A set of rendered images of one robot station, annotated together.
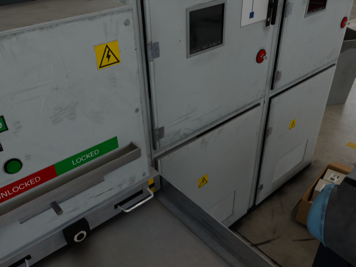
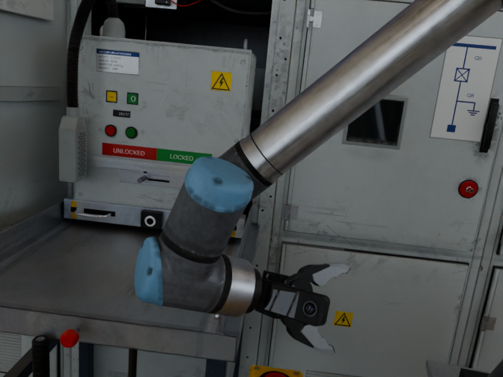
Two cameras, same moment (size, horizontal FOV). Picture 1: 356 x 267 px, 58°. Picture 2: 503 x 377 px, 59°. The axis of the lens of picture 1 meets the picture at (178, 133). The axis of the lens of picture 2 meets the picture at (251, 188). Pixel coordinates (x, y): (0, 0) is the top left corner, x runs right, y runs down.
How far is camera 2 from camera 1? 0.83 m
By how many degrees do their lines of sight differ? 44
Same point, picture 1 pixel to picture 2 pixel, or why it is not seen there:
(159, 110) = (296, 185)
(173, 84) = (319, 164)
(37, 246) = (122, 209)
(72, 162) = (170, 155)
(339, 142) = not seen: outside the picture
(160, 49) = not seen: hidden behind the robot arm
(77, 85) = (191, 94)
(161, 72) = not seen: hidden behind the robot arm
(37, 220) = (131, 188)
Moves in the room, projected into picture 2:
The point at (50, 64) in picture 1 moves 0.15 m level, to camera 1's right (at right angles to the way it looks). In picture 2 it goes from (177, 72) to (213, 75)
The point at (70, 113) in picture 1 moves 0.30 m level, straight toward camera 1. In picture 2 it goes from (180, 114) to (107, 117)
